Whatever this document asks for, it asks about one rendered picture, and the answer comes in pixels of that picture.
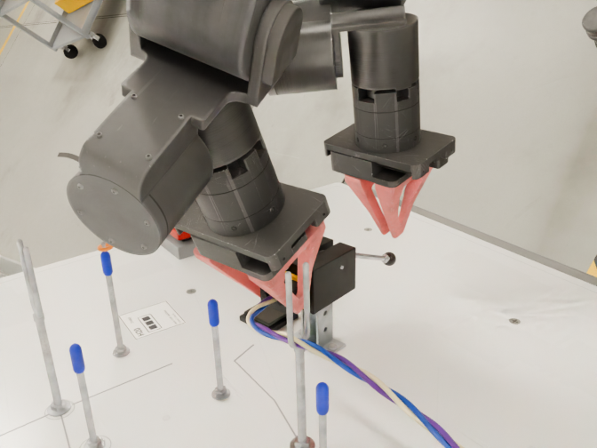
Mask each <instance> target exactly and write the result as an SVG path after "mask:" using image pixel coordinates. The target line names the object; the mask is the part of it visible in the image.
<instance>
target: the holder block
mask: <svg viewBox="0 0 597 448"><path fill-rule="evenodd" d="M321 250H324V251H322V252H320V253H318V254H317V255H316V258H315V262H314V266H313V270H312V277H311V284H310V313H311V314H313V315H314V314H316V313H317V312H319V311H320V310H322V309H323V308H326V307H327V306H329V305H330V304H331V303H333V302H334V301H336V300H338V299H339V298H341V297H343V296H344V295H346V294H347V293H349V292H351V291H352V290H353V289H355V255H356V248H355V247H353V246H351V245H348V244H343V243H341V242H339V243H337V244H334V245H333V239H330V238H328V237H325V236H323V237H322V241H321V244H320V247H319V250H318V252H319V251H321ZM341 266H344V268H343V269H341V268H340V267H341ZM286 271H290V272H291V273H293V274H295V275H298V258H296V259H295V260H294V261H293V262H292V263H291V265H290V266H289V268H288V269H287V270H286Z"/></svg>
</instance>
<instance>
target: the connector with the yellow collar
mask: <svg viewBox="0 0 597 448"><path fill-rule="evenodd" d="M291 281H292V293H293V294H294V295H296V294H297V292H298V282H297V281H294V280H292V279H291ZM268 296H270V294H268V293H267V292H265V291H264V290H263V289H261V288H260V300H263V299H265V298H266V297H268ZM268 306H269V307H270V308H273V309H276V310H278V311H280V312H283V313H284V314H286V315H287V312H286V307H285V306H284V305H283V304H282V303H281V302H279V301H276V302H274V303H271V304H270V305H268Z"/></svg>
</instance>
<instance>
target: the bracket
mask: <svg viewBox="0 0 597 448"><path fill-rule="evenodd" d="M303 334H304V310H303V309H302V310H301V329H300V330H298V331H297V332H295V333H294V336H295V337H296V338H300V339H301V338H302V336H303ZM307 340H310V341H312V342H314V343H316V344H318V345H320V346H321V347H323V348H325V349H326V350H329V351H331V352H334V353H337V352H338V351H340V350H341V349H342V348H343V347H345V346H346V344H345V343H343V342H341V341H339V340H336V339H334V338H333V316H332V303H331V304H330V305H329V306H327V307H326V308H323V309H322V310H320V311H319V312H317V313H316V314H314V315H313V314H311V313H310V334H309V337H308V339H307Z"/></svg>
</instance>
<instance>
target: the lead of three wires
mask: <svg viewBox="0 0 597 448"><path fill-rule="evenodd" d="M276 301H277V300H276V299H273V297H272V296H271V295H270V296H268V297H266V298H265V299H263V300H262V301H261V302H260V303H258V304H257V305H256V306H255V307H253V308H252V309H251V310H250V311H249V313H248V315H247V316H246V322H247V325H248V326H249V327H250V328H251V329H252V330H253V331H255V332H258V333H259V334H261V335H263V336H265V337H268V338H270V339H273V340H281V341H283V342H285V343H287V344H289V343H288V335H287V332H282V331H277V330H271V329H269V328H267V327H266V326H264V325H263V324H260V323H257V322H255V321H254V317H255V316H256V315H258V314H259V313H260V312H261V311H263V310H264V309H265V308H266V307H267V306H268V305H270V304H271V303H274V302H276ZM298 340H302V339H300V338H296V337H295V336H294V342H295V343H296V346H297V348H298V345H299V344H298V343H297V341H298Z"/></svg>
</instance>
